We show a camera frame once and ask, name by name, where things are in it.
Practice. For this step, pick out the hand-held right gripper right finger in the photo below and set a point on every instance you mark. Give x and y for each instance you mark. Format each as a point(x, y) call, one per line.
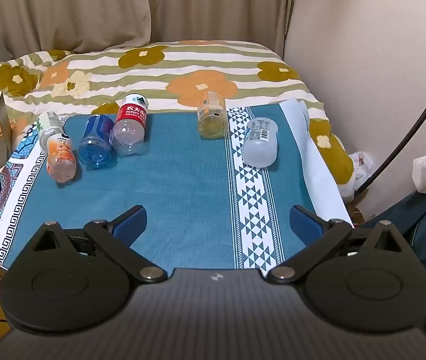
point(306, 225)

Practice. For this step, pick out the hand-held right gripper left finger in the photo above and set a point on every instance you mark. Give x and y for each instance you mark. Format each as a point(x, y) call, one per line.
point(130, 225)

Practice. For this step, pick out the frosted white plastic bottle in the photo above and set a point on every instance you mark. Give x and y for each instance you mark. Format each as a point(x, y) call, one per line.
point(260, 146)

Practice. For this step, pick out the blue patterned tablecloth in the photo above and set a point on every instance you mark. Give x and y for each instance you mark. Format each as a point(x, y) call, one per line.
point(183, 180)

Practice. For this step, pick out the white plastic bag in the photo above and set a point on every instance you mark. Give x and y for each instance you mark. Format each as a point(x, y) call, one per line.
point(361, 163)

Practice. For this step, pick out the orange label plastic bottle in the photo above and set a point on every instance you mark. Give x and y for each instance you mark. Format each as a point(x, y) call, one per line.
point(61, 161)

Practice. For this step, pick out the blue plastic bottle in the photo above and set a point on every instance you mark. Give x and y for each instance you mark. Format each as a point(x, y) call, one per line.
point(95, 146)

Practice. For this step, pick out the white green label bottle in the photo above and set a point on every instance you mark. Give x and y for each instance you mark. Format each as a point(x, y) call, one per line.
point(50, 127)

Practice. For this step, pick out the red label clear bottle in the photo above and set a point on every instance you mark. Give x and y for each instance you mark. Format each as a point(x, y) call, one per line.
point(132, 117)

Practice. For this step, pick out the black curved pole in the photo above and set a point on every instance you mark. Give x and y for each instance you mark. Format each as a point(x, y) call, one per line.
point(393, 159)

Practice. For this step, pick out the yellow tinted plastic bottle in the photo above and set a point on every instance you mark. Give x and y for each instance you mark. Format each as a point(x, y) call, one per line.
point(212, 122)

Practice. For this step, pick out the floral striped blanket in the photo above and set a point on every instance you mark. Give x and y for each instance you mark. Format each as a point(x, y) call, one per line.
point(198, 63)

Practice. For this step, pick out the beige curtain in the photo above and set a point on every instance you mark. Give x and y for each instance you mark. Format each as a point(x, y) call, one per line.
point(198, 7)

